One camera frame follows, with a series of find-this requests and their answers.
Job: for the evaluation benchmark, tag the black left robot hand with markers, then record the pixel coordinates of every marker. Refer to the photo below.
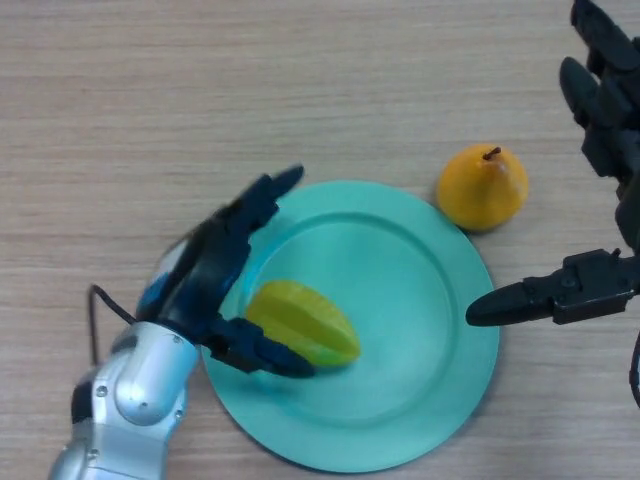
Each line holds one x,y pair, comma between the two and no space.
205,270

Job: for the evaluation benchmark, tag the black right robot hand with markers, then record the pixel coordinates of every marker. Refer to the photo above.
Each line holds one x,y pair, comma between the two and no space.
607,115

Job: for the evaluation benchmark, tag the yellow green starfruit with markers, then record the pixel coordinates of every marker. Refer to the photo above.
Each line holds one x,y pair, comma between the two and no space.
310,322

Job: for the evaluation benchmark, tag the teal green round plate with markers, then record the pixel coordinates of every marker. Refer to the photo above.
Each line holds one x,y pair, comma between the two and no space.
390,325

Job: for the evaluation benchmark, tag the orange yellow pear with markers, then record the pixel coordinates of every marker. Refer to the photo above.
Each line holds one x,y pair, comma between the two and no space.
482,190

